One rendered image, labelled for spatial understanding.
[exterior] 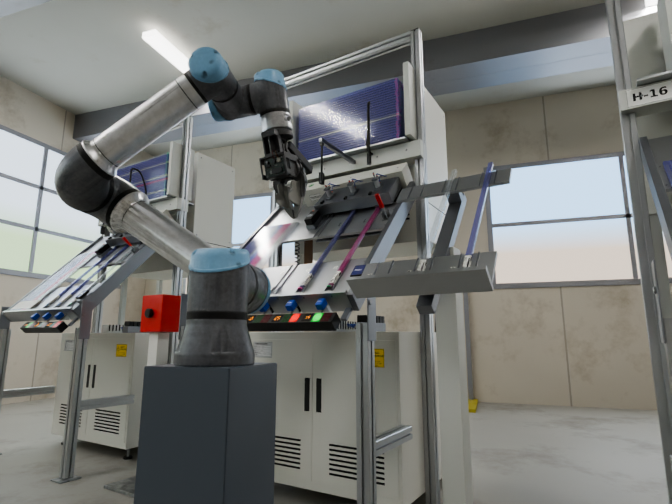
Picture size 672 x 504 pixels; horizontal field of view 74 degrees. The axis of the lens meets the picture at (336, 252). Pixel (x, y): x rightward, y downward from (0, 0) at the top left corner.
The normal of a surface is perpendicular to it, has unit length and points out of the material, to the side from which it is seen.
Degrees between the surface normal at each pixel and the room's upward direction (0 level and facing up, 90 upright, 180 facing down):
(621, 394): 90
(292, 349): 90
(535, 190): 90
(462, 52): 90
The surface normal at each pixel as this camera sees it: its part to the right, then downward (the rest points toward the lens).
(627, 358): -0.33, -0.18
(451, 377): -0.55, -0.16
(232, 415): 0.94, -0.06
